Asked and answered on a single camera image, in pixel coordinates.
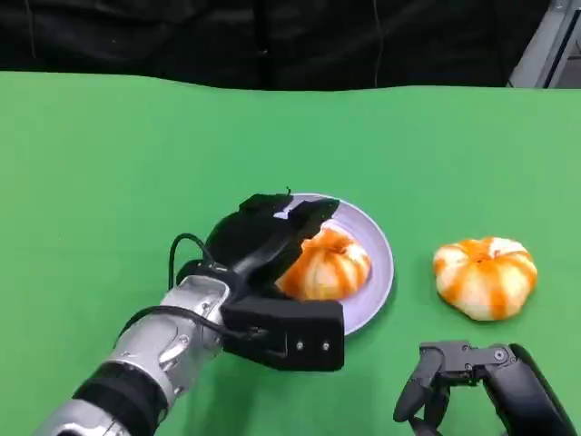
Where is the black curtain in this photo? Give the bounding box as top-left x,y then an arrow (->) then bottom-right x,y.
0,0 -> 550,91

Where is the orange white toy bread roll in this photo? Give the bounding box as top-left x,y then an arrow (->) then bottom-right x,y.
275,226 -> 372,302
432,235 -> 539,322

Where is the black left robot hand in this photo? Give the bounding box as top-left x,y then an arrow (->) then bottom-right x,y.
199,193 -> 341,304

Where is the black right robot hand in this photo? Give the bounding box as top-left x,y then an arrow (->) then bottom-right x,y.
392,341 -> 578,436

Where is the grey metal frame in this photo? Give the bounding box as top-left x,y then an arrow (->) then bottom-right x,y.
507,0 -> 581,90

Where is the black looped cable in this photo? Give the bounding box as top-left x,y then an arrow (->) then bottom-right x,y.
168,233 -> 213,285

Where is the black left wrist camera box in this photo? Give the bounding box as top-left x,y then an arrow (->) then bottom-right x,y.
221,297 -> 345,372

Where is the lilac plate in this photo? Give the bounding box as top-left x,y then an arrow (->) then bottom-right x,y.
271,193 -> 395,337

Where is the black long cable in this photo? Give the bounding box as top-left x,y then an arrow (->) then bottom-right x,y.
115,306 -> 270,346

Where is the green table cloth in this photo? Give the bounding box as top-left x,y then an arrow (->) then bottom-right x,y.
0,70 -> 581,436

